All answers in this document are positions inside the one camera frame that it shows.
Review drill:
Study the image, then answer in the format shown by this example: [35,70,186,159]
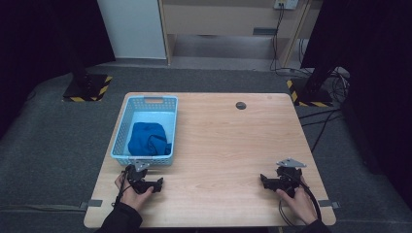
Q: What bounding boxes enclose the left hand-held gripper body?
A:
[123,159,155,195]

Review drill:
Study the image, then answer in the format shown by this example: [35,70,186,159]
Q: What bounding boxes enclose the person's right hand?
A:
[275,176,320,226]

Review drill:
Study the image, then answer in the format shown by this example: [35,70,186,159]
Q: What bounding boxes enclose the blue cloth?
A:
[127,121,173,157]

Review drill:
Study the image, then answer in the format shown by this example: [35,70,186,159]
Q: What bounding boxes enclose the right hand-held gripper cable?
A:
[278,171,323,228]

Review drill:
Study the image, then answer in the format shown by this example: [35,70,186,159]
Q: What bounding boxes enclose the left hand-held gripper cable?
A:
[111,168,134,209]

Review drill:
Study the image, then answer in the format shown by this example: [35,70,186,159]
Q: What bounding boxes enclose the grey floor strap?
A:
[0,203,88,214]

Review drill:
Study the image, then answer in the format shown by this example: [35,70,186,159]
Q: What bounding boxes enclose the light blue plastic basket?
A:
[110,94,180,168]

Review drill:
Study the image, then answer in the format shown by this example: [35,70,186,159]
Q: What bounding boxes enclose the tangled black cables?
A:
[326,68,352,105]

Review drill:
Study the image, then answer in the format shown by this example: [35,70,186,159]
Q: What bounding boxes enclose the grey tape strip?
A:
[317,199,341,210]
[79,199,104,211]

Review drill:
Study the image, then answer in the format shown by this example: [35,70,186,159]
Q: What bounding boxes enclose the black curtain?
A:
[0,0,117,141]
[299,0,412,210]

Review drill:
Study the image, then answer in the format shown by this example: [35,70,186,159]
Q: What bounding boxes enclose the white wall socket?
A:
[273,0,300,11]

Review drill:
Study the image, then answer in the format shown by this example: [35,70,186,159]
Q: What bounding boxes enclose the black striped stand base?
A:
[286,77,334,108]
[61,73,114,103]

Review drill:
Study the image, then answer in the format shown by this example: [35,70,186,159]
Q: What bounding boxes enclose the hand-held gripper cable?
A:
[278,171,323,228]
[111,168,134,209]

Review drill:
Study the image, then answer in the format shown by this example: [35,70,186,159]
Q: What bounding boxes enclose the person's left hand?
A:
[114,172,155,213]

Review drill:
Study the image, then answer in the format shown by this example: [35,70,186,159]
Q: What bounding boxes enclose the black stand pole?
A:
[304,59,340,95]
[68,45,94,92]

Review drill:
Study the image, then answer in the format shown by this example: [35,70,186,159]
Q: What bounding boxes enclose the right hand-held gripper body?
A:
[273,157,307,199]

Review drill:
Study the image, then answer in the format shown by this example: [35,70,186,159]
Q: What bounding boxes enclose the black socket cable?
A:
[269,3,304,76]

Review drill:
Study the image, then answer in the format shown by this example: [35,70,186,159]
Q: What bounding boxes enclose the black floor cables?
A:
[297,108,343,153]

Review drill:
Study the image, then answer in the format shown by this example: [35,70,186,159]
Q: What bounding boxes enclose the grey cabinet label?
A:
[252,27,279,37]

